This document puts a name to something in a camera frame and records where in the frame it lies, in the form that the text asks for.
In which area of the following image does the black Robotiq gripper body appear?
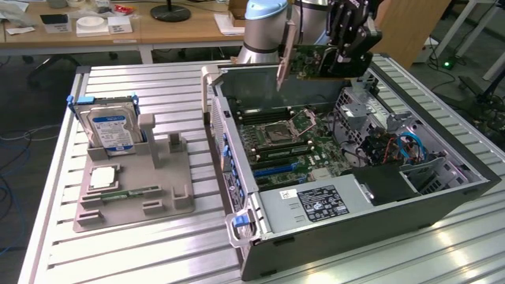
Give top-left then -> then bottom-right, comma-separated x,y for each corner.
328,0 -> 374,21

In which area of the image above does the green expansion card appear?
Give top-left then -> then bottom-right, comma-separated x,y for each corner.
274,20 -> 374,93

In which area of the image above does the wooden cabinet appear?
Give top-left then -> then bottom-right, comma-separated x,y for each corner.
346,0 -> 453,69

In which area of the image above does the silver disk bay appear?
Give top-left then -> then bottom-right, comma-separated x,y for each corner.
333,85 -> 396,143

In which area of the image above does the cardboard box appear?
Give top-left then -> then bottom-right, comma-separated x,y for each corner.
228,0 -> 250,20

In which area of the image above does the white paper stack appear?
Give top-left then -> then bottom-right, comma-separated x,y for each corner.
213,13 -> 246,36

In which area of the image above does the metal socket cover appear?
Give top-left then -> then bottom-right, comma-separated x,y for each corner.
289,108 -> 318,128

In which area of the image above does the black floor equipment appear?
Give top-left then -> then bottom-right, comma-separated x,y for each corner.
457,75 -> 505,134

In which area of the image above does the green motherboard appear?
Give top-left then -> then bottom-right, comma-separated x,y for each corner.
236,106 -> 344,192

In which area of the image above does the CPU socket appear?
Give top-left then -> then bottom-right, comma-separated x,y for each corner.
256,120 -> 301,147

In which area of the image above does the wooden desk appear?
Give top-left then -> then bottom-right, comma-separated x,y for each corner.
0,0 -> 356,64

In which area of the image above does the black RAM stick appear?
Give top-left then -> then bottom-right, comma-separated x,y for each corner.
258,144 -> 313,159

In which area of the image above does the black lamp base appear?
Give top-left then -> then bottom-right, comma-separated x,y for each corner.
149,0 -> 192,22

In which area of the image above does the long blue expansion slot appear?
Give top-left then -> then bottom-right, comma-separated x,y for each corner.
252,164 -> 297,178

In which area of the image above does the white labelled box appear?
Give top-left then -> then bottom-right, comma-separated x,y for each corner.
107,15 -> 132,35

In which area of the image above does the grey power supply unit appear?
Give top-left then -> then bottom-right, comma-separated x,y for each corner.
258,174 -> 374,234

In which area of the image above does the white round holder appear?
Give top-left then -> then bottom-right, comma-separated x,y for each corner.
75,16 -> 110,38

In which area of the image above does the open black PC case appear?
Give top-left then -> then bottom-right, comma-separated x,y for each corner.
200,57 -> 502,282

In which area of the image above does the hard disk drive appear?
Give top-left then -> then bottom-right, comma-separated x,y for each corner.
65,93 -> 138,156

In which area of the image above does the grey parts rack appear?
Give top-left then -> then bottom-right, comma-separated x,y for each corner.
72,113 -> 196,234

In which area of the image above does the white box black lid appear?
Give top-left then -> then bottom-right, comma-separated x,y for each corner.
39,14 -> 75,34

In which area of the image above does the black chair base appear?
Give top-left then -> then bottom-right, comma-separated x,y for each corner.
23,54 -> 83,88

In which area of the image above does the silver CPU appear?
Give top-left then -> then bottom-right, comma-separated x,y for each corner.
87,167 -> 118,190

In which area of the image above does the green RAM stick bare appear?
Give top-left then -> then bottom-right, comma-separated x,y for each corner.
97,188 -> 153,205

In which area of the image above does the clear plastic bag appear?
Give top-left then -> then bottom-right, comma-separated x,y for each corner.
0,1 -> 35,27

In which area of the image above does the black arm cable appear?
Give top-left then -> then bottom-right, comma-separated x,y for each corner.
293,0 -> 306,45

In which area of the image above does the white table frame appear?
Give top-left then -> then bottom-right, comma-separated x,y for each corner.
432,0 -> 505,80

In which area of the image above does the blue SATA wire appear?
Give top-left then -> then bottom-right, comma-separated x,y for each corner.
396,133 -> 428,162

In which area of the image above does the blue floor cable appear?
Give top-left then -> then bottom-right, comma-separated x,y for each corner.
0,124 -> 33,255

